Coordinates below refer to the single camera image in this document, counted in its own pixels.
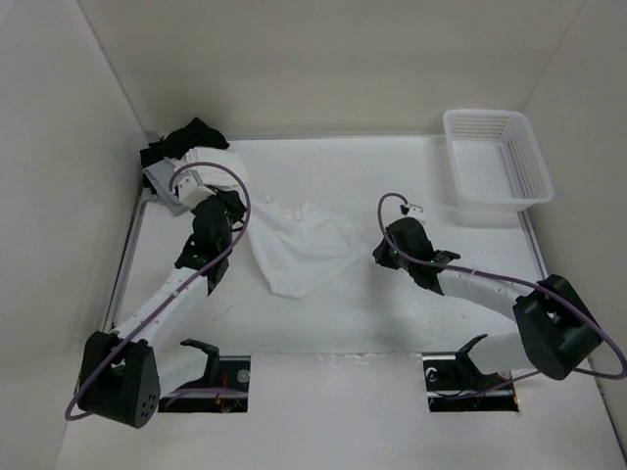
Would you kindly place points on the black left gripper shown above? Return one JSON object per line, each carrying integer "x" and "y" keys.
{"x": 233, "y": 201}

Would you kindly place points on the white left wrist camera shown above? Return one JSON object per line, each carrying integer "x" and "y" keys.
{"x": 191, "y": 190}

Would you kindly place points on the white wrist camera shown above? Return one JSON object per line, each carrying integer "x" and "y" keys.
{"x": 191, "y": 190}
{"x": 412, "y": 210}

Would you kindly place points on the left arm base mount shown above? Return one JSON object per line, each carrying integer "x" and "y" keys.
{"x": 223, "y": 390}

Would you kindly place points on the folded grey tank top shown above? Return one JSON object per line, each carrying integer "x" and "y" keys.
{"x": 158, "y": 176}

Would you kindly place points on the folded white tank top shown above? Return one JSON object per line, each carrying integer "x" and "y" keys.
{"x": 210, "y": 175}

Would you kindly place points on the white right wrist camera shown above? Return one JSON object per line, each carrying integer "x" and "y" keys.
{"x": 412, "y": 210}

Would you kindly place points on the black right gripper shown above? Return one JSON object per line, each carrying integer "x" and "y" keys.
{"x": 381, "y": 256}

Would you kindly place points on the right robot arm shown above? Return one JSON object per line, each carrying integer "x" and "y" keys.
{"x": 549, "y": 337}

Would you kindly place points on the black tank top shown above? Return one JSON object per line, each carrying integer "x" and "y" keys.
{"x": 175, "y": 145}

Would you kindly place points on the white tank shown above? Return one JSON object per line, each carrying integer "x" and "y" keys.
{"x": 298, "y": 250}
{"x": 210, "y": 175}

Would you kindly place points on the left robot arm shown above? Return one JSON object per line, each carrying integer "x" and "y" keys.
{"x": 123, "y": 376}

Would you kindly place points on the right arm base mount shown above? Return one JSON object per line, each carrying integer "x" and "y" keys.
{"x": 456, "y": 385}

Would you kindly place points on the white plastic basket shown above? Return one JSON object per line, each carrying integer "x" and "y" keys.
{"x": 495, "y": 161}

